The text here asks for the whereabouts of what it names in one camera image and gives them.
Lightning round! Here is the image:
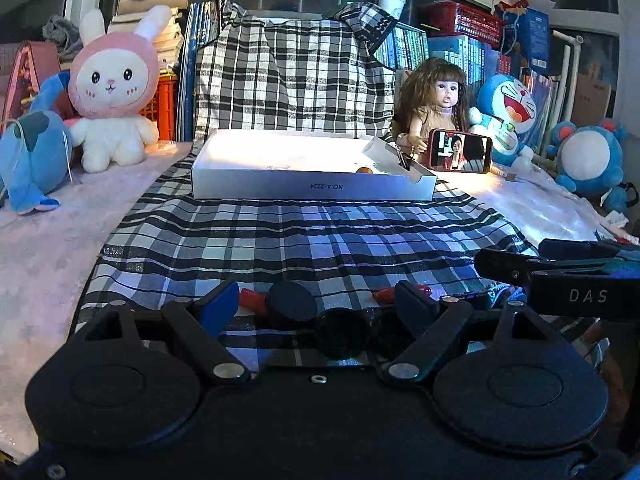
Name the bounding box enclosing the black white plaid cloth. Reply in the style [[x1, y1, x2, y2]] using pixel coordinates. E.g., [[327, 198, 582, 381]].
[[70, 0, 543, 376]]

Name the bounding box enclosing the white plastic pipe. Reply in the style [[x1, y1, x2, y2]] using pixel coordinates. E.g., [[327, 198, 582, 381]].
[[550, 30, 586, 136]]

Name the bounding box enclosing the small white red packet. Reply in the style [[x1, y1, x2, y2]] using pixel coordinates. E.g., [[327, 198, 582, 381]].
[[595, 210, 637, 243]]

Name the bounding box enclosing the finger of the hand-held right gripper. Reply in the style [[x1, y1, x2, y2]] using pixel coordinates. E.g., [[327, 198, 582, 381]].
[[474, 247, 552, 289], [538, 238, 640, 262]]

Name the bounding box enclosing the red plastic crate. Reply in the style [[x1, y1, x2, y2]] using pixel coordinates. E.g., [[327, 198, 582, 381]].
[[140, 74, 180, 141]]

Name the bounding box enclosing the blue gift box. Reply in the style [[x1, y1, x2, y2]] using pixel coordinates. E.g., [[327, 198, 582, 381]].
[[495, 2, 551, 76]]

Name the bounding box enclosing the black round disc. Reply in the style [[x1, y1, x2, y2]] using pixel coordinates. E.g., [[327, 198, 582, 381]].
[[265, 281, 318, 323], [314, 310, 371, 360]]

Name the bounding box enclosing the small red plastic piece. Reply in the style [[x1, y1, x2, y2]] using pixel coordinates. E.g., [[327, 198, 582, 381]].
[[239, 289, 268, 315]]

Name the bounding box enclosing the pink white bunny plush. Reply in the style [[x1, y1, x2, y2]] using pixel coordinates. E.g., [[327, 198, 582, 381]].
[[67, 5, 173, 174]]

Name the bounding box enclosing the blue round bear plush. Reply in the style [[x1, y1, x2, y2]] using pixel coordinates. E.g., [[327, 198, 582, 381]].
[[547, 120, 631, 213]]

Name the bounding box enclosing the stack of white books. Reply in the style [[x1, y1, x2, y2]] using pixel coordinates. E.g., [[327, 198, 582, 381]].
[[107, 0, 191, 73]]

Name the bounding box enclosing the red plastic stick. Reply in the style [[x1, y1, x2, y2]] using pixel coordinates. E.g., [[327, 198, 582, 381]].
[[372, 284, 433, 306]]

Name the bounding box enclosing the blue robot cat plush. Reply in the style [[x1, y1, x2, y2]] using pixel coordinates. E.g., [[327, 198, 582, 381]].
[[467, 74, 546, 171]]

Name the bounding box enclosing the smartphone with lit screen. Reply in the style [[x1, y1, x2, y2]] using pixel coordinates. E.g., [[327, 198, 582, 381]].
[[428, 128, 493, 174]]

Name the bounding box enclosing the row of light blue books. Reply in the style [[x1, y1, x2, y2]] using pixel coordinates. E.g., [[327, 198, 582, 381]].
[[429, 35, 526, 83]]

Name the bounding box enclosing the red plastic basket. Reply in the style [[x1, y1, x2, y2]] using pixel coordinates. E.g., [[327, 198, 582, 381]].
[[424, 2, 505, 50]]

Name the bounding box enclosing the grey knitted cloth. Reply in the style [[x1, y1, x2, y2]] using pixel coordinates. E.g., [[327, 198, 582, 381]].
[[42, 16, 83, 56]]

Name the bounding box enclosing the row of teal books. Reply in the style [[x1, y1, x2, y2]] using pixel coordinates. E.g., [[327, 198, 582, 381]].
[[372, 22, 431, 73]]

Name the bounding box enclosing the pink toy house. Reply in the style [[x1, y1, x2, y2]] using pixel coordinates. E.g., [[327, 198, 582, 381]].
[[0, 42, 63, 126]]

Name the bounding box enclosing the white shallow cardboard box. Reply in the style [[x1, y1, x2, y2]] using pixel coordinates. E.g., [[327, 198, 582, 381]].
[[190, 129, 438, 202]]

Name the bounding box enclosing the brown cardboard sheet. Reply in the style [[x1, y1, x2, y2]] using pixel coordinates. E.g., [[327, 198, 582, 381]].
[[570, 72, 613, 128]]

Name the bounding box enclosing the row of upright blue books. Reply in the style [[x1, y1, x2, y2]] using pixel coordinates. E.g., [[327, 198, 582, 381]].
[[177, 1, 221, 141]]

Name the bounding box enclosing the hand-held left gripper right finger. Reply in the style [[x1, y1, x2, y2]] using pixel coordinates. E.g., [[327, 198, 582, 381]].
[[379, 280, 577, 386]]

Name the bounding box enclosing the blue long-eared plush toy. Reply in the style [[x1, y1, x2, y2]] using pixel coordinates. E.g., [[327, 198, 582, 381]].
[[0, 71, 77, 216]]

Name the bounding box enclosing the brown-haired doll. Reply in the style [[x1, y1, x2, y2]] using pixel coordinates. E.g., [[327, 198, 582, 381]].
[[392, 57, 483, 166]]

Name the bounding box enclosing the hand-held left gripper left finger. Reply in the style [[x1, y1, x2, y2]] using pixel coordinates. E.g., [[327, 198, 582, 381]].
[[65, 280, 252, 386]]

